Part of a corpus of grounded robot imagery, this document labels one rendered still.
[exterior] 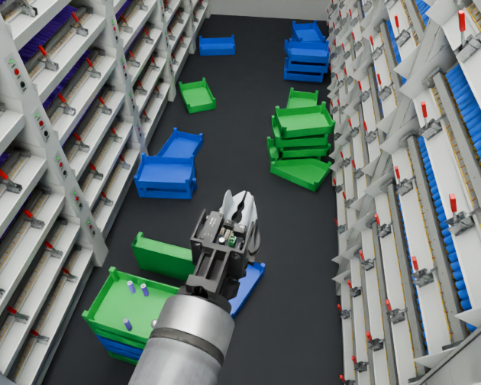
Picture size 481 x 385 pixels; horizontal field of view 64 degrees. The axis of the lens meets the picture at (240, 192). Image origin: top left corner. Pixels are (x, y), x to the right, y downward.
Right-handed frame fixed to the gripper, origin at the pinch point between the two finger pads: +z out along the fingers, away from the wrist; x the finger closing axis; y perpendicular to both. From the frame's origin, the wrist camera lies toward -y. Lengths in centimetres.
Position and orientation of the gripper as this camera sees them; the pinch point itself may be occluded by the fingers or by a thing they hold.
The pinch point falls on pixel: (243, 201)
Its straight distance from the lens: 61.9
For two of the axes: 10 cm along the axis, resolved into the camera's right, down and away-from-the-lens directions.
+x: -9.6, -2.3, 1.6
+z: 2.8, -7.2, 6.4
